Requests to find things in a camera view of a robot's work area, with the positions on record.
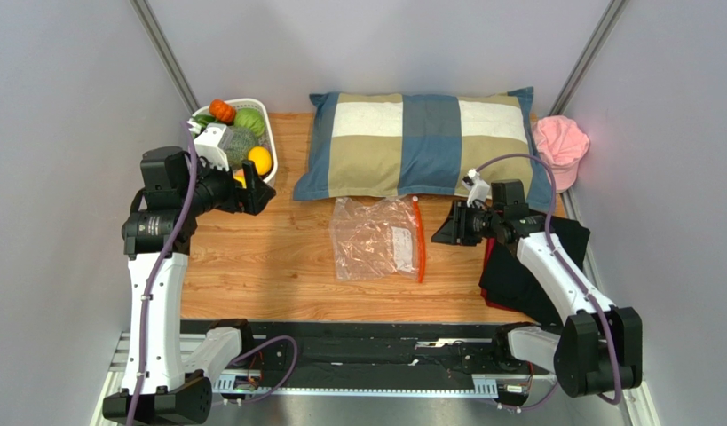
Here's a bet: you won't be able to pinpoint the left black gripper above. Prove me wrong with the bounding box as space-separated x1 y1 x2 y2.
178 152 275 217

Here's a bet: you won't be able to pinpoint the yellow toy lemon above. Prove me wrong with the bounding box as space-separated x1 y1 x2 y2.
247 146 273 177

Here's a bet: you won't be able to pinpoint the clear zip bag orange zipper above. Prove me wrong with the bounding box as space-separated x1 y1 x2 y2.
329 195 426 283

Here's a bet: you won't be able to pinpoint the yellow toy banana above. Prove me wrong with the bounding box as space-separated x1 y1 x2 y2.
233 173 247 188

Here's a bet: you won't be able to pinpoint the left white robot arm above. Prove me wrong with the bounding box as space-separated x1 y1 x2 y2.
102 146 276 425

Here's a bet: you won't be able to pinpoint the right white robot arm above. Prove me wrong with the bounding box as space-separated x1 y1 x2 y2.
431 173 643 404

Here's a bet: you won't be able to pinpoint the netted green toy melon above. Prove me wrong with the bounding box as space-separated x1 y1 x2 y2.
221 126 260 170

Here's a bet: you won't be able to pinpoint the white perforated plastic basket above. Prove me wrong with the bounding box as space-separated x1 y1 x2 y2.
186 98 278 186

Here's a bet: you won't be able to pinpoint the black folded cloth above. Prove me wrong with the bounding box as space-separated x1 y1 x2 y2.
478 217 591 326

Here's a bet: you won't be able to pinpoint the green toy cabbage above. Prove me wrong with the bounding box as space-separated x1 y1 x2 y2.
233 108 266 138

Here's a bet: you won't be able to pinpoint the dark green leafy toy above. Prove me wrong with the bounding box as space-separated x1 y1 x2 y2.
191 114 217 128

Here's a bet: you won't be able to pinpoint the plaid blue beige pillow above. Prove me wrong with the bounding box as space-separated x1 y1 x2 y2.
293 87 553 210

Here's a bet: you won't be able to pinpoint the pink cap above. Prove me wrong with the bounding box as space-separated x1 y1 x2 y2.
533 115 590 193

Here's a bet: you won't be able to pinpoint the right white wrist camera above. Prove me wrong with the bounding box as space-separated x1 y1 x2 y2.
462 169 491 208

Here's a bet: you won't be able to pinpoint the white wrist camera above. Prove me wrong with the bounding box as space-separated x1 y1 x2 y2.
462 169 491 208
186 119 233 171

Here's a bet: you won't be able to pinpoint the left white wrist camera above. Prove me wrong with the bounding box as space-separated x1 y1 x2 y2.
186 119 233 171

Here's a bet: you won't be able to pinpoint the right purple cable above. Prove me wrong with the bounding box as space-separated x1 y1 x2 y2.
472 152 625 406

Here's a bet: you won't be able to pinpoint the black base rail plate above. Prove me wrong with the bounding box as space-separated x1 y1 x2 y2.
229 321 550 394

